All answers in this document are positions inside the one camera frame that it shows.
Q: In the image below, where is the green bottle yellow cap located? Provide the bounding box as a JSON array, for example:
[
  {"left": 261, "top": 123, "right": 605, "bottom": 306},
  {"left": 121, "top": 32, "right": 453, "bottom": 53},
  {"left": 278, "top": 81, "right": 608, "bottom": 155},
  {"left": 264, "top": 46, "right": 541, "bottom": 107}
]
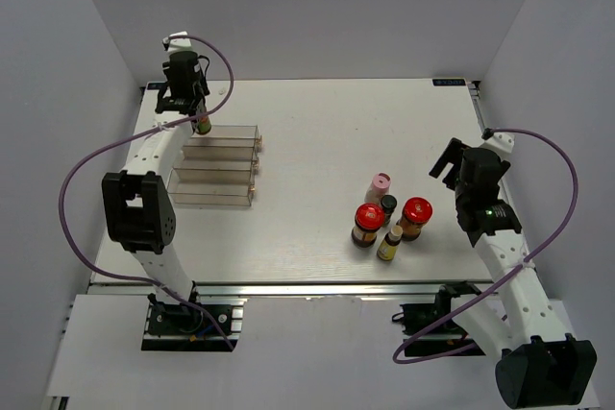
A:
[{"left": 191, "top": 115, "right": 212, "bottom": 135}]

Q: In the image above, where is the small yellow bottle brown cap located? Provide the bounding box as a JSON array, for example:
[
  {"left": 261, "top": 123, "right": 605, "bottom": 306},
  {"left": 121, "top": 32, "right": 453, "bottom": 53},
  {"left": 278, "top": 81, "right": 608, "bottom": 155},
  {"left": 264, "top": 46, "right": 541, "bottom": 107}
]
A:
[{"left": 377, "top": 225, "right": 403, "bottom": 261}]

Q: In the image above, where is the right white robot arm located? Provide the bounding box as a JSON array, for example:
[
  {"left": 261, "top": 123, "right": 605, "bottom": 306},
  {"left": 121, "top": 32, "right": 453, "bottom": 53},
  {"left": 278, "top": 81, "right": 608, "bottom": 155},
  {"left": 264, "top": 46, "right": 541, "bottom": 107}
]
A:
[{"left": 430, "top": 138, "right": 597, "bottom": 409}]

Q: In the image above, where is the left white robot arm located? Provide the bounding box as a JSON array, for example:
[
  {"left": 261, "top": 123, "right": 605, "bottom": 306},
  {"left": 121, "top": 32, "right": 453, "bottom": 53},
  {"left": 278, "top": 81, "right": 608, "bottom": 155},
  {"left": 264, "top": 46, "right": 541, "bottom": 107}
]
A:
[{"left": 102, "top": 45, "right": 209, "bottom": 332}]

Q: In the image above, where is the right red lid sauce jar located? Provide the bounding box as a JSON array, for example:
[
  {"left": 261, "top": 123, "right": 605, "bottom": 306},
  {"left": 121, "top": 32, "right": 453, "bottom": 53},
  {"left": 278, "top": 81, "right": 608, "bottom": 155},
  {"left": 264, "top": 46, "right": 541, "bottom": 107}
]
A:
[{"left": 396, "top": 197, "right": 433, "bottom": 241}]

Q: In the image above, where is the red lid sauce jar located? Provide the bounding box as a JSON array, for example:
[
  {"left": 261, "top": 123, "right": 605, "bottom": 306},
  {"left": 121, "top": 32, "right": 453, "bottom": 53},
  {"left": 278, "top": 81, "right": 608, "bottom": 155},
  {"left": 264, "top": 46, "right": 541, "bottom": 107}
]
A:
[
  {"left": 396, "top": 197, "right": 433, "bottom": 241},
  {"left": 351, "top": 203, "right": 385, "bottom": 248}
]

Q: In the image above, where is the right blue table label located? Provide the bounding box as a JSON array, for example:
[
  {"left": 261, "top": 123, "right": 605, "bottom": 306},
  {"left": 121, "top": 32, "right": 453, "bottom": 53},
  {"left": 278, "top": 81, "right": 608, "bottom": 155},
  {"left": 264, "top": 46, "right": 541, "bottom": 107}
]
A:
[{"left": 431, "top": 78, "right": 467, "bottom": 86}]

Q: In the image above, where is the pink cap white bottle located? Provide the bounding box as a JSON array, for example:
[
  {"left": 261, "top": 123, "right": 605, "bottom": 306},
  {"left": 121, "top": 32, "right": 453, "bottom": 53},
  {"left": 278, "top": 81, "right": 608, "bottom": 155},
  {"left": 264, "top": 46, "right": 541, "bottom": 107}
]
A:
[{"left": 364, "top": 172, "right": 391, "bottom": 205}]

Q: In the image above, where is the small black cap jar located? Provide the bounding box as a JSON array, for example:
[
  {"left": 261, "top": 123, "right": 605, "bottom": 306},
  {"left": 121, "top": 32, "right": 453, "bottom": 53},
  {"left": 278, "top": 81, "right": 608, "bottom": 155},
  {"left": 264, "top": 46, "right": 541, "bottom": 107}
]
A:
[{"left": 380, "top": 194, "right": 398, "bottom": 226}]

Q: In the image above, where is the clear tiered acrylic rack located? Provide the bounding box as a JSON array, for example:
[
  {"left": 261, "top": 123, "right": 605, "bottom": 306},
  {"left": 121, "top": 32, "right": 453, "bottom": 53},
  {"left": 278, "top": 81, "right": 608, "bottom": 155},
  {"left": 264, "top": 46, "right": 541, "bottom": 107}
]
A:
[{"left": 167, "top": 125, "right": 262, "bottom": 207}]

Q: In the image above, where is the left red lid sauce jar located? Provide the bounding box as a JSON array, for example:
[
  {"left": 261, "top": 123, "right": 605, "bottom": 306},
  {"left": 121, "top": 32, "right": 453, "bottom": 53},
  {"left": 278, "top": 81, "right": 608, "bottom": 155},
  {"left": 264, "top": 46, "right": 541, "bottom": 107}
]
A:
[{"left": 351, "top": 203, "right": 385, "bottom": 248}]

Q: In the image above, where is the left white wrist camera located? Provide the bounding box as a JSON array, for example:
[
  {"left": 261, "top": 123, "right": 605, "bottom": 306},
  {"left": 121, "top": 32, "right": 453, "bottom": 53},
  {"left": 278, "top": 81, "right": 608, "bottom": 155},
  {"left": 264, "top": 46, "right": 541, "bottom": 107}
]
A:
[{"left": 162, "top": 31, "right": 192, "bottom": 54}]

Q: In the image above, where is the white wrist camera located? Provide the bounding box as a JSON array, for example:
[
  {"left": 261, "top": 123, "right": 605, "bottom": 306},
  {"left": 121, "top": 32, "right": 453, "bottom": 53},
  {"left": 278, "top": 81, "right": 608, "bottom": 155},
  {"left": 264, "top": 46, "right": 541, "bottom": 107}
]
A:
[
  {"left": 162, "top": 31, "right": 192, "bottom": 54},
  {"left": 480, "top": 128, "right": 515, "bottom": 159}
]

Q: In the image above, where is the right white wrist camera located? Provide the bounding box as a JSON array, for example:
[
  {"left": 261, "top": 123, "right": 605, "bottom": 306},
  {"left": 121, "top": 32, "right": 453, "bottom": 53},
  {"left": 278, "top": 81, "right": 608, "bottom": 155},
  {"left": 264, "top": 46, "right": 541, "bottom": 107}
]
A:
[{"left": 480, "top": 128, "right": 515, "bottom": 159}]

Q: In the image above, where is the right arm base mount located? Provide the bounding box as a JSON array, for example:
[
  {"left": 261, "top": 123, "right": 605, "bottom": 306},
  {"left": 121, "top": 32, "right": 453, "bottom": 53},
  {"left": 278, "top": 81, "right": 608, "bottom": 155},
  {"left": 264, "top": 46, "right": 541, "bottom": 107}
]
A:
[{"left": 391, "top": 282, "right": 484, "bottom": 358}]

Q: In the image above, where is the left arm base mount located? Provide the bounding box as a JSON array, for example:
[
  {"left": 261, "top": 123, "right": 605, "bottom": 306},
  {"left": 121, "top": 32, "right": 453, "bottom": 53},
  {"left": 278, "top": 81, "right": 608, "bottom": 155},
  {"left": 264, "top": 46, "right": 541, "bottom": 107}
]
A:
[{"left": 140, "top": 293, "right": 245, "bottom": 352}]

